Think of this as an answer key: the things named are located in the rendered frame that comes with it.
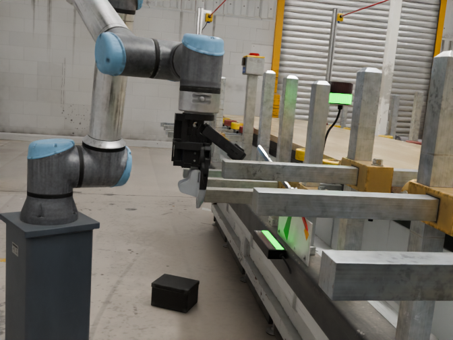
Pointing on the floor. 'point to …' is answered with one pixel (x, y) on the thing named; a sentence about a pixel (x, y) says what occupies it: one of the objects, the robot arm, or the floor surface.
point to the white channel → (388, 66)
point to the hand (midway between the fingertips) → (201, 202)
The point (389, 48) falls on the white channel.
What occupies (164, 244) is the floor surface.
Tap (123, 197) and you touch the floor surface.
